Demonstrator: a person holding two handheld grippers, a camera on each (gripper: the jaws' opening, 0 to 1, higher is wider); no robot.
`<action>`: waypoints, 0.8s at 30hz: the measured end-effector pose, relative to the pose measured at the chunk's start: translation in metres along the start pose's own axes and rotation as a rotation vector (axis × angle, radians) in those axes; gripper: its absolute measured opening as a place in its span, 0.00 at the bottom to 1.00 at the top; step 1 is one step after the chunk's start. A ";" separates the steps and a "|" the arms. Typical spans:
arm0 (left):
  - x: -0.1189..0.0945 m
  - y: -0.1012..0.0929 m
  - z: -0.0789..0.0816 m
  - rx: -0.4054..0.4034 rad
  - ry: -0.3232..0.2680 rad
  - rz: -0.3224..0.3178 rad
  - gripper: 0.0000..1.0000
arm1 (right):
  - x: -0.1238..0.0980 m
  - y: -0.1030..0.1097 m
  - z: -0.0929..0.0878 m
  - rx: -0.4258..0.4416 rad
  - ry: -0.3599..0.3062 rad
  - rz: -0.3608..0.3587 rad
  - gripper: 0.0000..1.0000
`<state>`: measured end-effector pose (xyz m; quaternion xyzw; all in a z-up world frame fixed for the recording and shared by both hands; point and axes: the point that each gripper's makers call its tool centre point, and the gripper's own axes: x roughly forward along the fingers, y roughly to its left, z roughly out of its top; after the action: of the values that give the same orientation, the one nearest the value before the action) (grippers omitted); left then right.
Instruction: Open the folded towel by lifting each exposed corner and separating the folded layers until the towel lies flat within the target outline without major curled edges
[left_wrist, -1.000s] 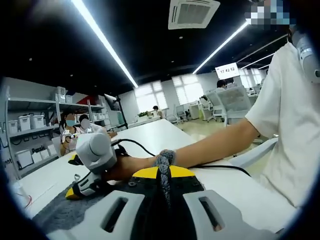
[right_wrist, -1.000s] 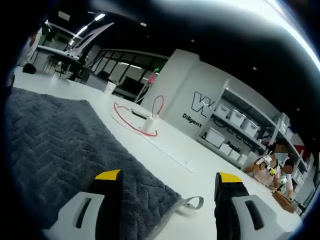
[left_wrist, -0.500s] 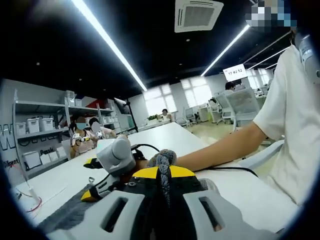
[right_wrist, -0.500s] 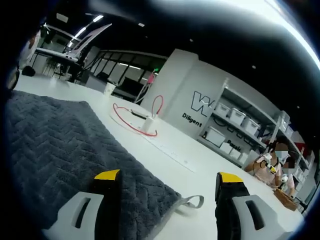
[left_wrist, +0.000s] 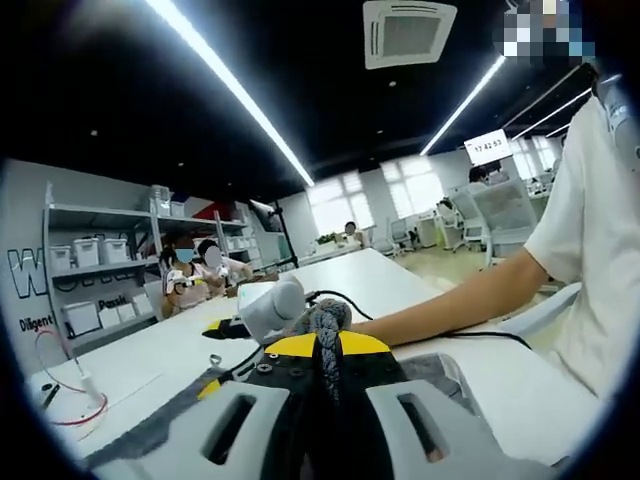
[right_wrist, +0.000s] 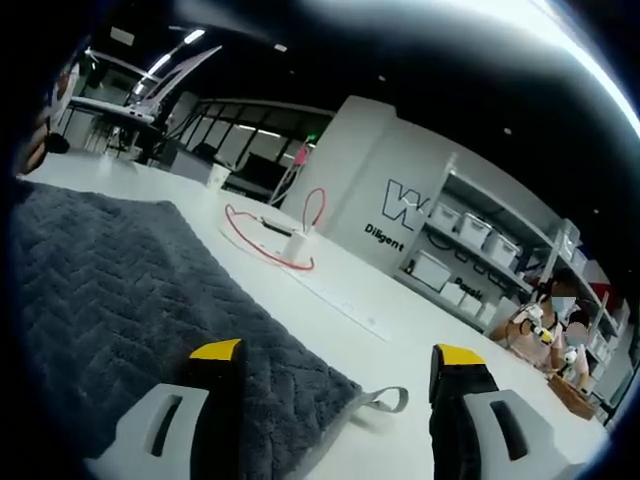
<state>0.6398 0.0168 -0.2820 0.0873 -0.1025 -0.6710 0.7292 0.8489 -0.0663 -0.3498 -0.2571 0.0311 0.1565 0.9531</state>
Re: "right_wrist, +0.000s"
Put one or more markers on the black laptop stand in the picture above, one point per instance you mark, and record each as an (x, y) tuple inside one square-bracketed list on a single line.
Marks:
[(125, 137)]

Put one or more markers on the pink-topped white stand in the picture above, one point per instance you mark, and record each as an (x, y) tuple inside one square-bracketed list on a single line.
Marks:
[(301, 156)]

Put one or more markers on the grey metal shelf rack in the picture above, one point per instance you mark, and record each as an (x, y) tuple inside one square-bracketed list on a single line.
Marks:
[(505, 200)]

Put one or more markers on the white charger block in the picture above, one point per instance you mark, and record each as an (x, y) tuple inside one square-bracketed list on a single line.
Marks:
[(297, 246)]

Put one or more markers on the set of white storage bins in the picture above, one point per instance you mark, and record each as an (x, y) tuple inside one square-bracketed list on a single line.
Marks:
[(472, 230)]

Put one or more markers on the grey towel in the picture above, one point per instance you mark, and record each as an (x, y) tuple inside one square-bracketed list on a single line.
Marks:
[(125, 300)]

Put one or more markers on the long ceiling light strip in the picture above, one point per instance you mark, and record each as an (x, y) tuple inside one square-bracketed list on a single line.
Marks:
[(600, 65)]

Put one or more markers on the wooden tray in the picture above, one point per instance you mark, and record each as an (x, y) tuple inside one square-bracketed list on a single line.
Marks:
[(575, 400)]

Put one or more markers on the white paper cup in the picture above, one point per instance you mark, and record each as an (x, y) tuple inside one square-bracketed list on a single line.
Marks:
[(219, 176)]

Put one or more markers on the white laptop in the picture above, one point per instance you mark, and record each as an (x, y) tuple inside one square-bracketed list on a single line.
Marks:
[(185, 70)]

